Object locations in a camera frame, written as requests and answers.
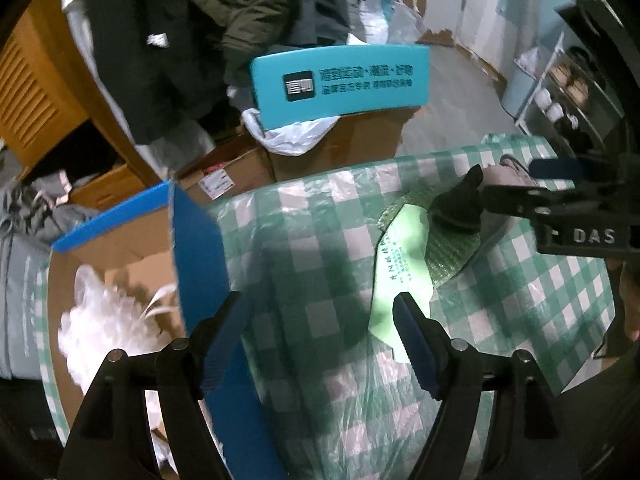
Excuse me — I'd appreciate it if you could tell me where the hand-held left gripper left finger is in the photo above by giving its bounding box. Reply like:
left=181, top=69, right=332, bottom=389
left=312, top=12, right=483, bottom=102
left=57, top=290, right=246, bottom=480

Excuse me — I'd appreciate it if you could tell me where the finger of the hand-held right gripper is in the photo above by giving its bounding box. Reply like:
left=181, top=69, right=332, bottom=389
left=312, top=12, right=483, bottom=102
left=527, top=157, right=621, bottom=183
left=480, top=184, right=576, bottom=221

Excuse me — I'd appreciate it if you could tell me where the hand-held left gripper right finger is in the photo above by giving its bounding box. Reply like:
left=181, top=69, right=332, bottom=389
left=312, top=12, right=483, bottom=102
left=392, top=292, right=583, bottom=480

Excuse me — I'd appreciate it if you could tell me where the dark knit sock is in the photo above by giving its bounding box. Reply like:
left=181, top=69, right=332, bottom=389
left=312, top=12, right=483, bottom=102
left=430, top=164, right=486, bottom=233

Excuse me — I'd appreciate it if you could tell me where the blue cardboard box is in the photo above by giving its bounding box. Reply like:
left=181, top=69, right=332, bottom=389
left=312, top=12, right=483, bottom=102
left=47, top=180, right=291, bottom=480

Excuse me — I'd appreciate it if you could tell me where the white plastic packing film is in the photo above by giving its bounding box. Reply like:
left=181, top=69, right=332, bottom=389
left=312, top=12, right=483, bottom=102
left=59, top=265, right=180, bottom=411

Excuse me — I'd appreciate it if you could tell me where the person's right forearm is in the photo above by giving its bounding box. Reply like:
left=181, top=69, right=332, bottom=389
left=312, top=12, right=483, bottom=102
left=607, top=260, right=640, bottom=358

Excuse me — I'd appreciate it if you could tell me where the grey-brown cloth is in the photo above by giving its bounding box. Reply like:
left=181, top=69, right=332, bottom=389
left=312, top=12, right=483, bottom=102
left=480, top=155, right=538, bottom=196

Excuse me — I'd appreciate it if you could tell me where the green bubble mailer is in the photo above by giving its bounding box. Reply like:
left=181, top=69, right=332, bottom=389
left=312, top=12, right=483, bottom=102
left=377, top=180, right=483, bottom=288

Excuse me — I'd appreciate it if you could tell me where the light green paper packet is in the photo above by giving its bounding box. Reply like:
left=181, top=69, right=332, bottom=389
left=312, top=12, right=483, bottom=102
left=367, top=204, right=436, bottom=363

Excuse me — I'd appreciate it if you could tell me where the shoe rack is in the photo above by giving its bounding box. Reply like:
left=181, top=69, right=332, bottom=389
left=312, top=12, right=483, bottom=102
left=500, top=30, right=626, bottom=141

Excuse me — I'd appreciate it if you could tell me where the pink plastic bag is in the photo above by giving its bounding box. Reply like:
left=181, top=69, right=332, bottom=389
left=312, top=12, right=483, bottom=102
left=515, top=45, right=551, bottom=73

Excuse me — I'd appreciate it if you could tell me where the green checked tablecloth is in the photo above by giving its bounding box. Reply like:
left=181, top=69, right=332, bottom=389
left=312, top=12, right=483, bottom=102
left=37, top=132, right=618, bottom=480

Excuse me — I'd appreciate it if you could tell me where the large brown cardboard box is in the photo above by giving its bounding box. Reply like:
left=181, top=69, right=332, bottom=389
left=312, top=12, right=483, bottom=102
left=270, top=105, right=416, bottom=183

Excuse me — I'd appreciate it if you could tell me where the labelled brown cardboard box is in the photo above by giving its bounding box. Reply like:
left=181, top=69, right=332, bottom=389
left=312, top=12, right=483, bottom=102
left=175, top=137, right=276, bottom=206

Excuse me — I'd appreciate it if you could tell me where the teal printed box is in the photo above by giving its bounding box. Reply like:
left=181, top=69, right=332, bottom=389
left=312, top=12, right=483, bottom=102
left=250, top=44, right=431, bottom=131

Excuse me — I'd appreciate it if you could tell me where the white plastic bag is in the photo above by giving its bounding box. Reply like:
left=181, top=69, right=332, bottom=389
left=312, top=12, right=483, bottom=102
left=241, top=107, right=343, bottom=157

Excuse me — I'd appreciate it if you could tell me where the grey-blue jacket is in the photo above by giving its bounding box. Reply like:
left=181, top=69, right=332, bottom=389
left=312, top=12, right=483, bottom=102
left=300, top=0, right=351, bottom=61

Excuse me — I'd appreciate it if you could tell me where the olive green jacket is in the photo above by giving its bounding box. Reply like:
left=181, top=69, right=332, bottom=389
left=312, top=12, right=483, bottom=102
left=175, top=0, right=351, bottom=86

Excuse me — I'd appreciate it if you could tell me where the black coat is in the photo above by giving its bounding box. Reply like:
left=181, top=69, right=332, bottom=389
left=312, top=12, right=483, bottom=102
left=80, top=0, right=231, bottom=146

